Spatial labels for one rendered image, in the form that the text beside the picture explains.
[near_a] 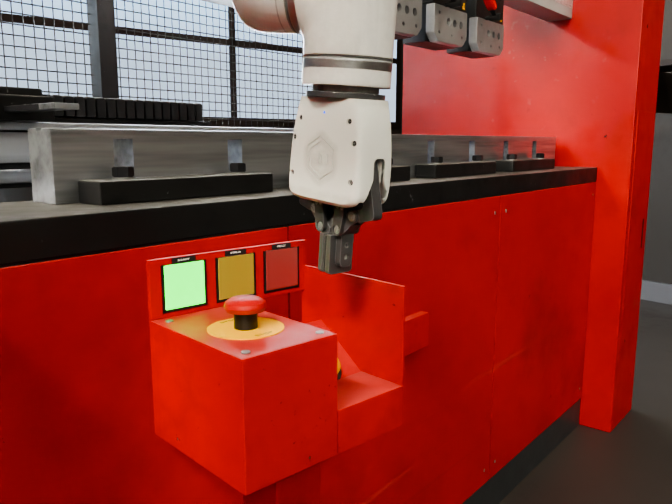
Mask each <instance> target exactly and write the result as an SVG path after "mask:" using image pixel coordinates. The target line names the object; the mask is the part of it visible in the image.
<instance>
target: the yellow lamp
mask: <svg viewBox="0 0 672 504"><path fill-rule="evenodd" d="M218 279H219V300H223V299H228V298H231V297H233V296H237V295H249V294H254V254H253V253H251V254H244V255H237V256H230V257H223V258H218Z"/></svg>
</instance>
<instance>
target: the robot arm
mask: <svg viewBox="0 0 672 504"><path fill-rule="evenodd" d="M232 3H233V5H234V8H235V10H236V12H237V14H238V16H239V18H240V19H241V21H242V22H243V23H244V24H245V25H246V26H247V27H249V28H250V29H252V30H255V31H259V32H264V33H278V34H302V35H303V64H302V84H307V85H313V89H312V90H313V91H306V96H301V100H300V103H299V107H298V111H297V116H296V121H295V127H294V133H293V141H292V150H291V160H290V173H289V187H290V190H291V192H292V193H293V194H294V195H295V196H297V197H300V198H299V201H300V204H301V205H303V206H304V207H306V208H307V209H309V210H311V211H312V213H313V215H314V217H315V226H316V229H317V230H318V231H319V232H320V231H321V232H320V240H319V259H318V270H319V271H321V272H326V273H327V274H330V275H333V274H338V273H343V272H349V271H350V270H351V269H352V257H353V242H354V234H356V233H358V232H359V230H360V227H361V226H362V225H363V223H364V222H368V221H377V220H381V219H382V216H383V214H382V204H383V203H384V202H385V201H386V200H387V197H388V193H389V186H390V177H391V122H390V111H389V103H388V101H385V95H378V94H379V89H391V77H392V64H393V63H392V62H393V52H394V39H395V26H396V13H397V0H232ZM330 205H331V206H330ZM347 211H349V212H348V213H347Z"/></svg>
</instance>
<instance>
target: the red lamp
mask: <svg viewBox="0 0 672 504"><path fill-rule="evenodd" d="M295 285H298V257H297V247H293V248H286V249H279V250H272V251H266V291H269V290H275V289H280V288H285V287H290V286H295Z"/></svg>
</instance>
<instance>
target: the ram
mask: <svg viewBox="0 0 672 504"><path fill-rule="evenodd" d="M504 5H505V6H508V7H510V8H513V9H516V10H518V11H521V12H524V13H526V14H529V15H531V16H534V17H537V18H539V19H542V20H545V21H547V22H549V21H558V20H566V19H572V8H570V7H567V6H565V5H563V4H561V3H559V2H556V1H554V0H504Z"/></svg>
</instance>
